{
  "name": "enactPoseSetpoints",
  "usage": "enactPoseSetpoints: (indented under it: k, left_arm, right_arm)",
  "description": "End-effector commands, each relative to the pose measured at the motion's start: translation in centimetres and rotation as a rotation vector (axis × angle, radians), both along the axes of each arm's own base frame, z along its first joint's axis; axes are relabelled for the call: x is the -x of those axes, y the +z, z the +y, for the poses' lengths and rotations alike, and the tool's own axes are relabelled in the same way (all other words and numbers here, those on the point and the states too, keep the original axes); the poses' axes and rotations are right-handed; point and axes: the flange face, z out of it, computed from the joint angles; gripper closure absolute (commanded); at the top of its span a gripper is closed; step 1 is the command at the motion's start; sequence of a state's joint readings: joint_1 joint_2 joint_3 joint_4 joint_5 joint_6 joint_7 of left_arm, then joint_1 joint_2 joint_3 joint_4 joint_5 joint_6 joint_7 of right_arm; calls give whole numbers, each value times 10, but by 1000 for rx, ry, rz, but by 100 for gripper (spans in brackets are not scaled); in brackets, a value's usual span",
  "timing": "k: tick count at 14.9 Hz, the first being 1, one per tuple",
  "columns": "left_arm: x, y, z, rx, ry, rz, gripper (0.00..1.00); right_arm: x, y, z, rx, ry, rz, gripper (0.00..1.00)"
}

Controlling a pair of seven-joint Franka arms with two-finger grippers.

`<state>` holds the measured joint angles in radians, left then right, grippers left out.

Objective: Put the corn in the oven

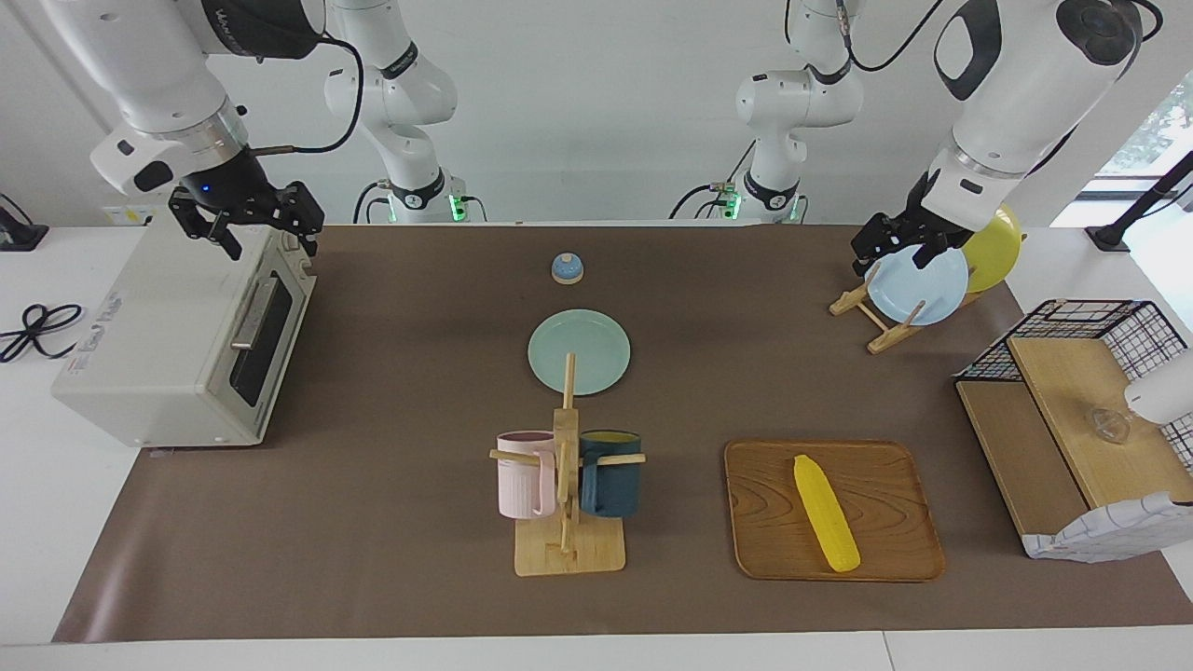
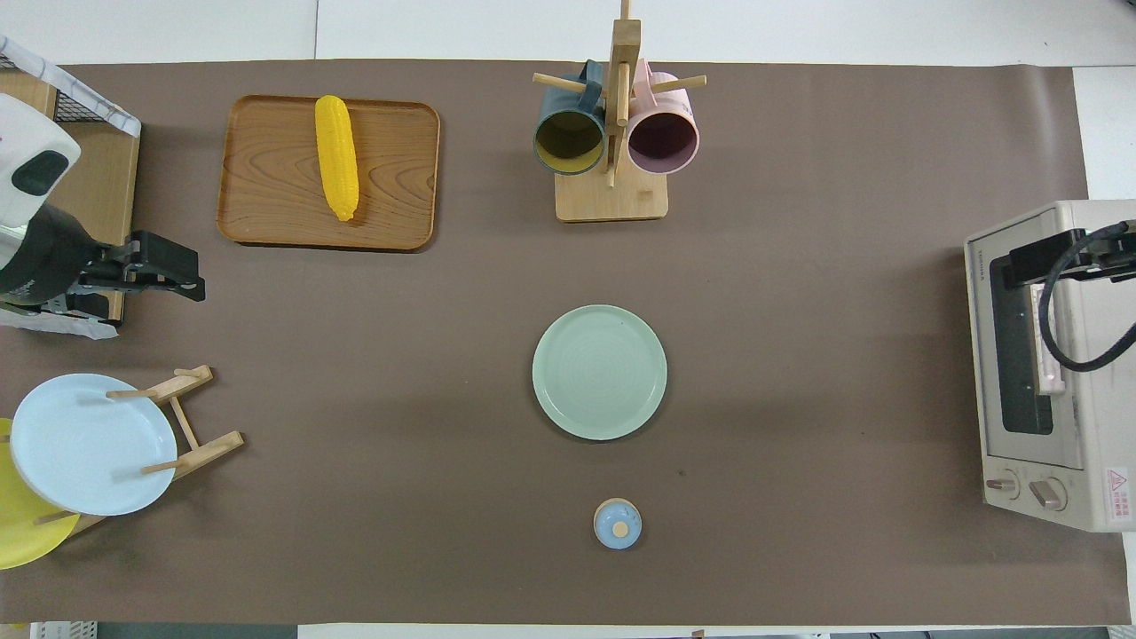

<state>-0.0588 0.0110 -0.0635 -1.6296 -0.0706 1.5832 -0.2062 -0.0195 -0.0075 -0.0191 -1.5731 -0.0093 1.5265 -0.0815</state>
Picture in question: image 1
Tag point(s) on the black desk mount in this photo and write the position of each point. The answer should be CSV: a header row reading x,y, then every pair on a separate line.
x,y
19,238

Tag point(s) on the white checked cloth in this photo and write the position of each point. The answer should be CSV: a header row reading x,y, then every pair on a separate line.
x,y
1118,531

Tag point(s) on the yellow corn cob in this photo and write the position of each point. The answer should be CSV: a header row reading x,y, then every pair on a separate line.
x,y
825,513

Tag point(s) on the clear glass cup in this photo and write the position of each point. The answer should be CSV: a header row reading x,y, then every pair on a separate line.
x,y
1109,426

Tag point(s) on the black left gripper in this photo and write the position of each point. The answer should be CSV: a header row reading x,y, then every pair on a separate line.
x,y
899,233

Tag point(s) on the black clamp stand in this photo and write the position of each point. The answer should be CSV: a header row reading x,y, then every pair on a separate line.
x,y
1109,238

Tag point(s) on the yellow plate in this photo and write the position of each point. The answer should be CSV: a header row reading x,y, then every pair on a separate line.
x,y
993,256

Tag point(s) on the wooden plate rack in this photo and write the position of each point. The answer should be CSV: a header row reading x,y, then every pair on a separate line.
x,y
885,337

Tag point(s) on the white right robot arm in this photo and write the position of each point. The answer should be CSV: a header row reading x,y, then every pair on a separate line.
x,y
140,65

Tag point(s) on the light blue plate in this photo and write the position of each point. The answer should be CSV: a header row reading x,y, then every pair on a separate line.
x,y
939,287

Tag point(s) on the wooden two-tier shelf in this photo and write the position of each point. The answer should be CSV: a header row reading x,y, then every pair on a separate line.
x,y
1072,391

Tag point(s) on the white rounded object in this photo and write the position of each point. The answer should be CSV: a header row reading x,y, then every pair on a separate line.
x,y
1165,391

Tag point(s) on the dark blue mug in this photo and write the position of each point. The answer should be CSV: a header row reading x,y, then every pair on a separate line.
x,y
615,489

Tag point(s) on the wooden mug tree stand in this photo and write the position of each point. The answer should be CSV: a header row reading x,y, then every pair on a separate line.
x,y
569,550

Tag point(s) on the brown table mat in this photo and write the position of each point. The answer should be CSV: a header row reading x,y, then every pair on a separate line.
x,y
373,522

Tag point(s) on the pale green plate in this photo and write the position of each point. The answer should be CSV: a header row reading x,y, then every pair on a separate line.
x,y
596,349

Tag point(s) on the beige toaster oven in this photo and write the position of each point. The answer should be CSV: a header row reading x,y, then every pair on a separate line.
x,y
140,335

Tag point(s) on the oven door with glass window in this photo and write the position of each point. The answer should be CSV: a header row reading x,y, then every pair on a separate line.
x,y
256,359

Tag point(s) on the pink mug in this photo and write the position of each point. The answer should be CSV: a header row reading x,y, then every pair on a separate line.
x,y
522,480

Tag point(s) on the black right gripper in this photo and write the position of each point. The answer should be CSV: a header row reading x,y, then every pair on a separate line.
x,y
233,191

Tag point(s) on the white wall socket box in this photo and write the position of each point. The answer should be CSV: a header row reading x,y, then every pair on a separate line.
x,y
126,216

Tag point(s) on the brown wooden tray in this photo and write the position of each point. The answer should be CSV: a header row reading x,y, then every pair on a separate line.
x,y
774,522

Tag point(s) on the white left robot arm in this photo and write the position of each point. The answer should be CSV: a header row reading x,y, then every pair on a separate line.
x,y
1025,84

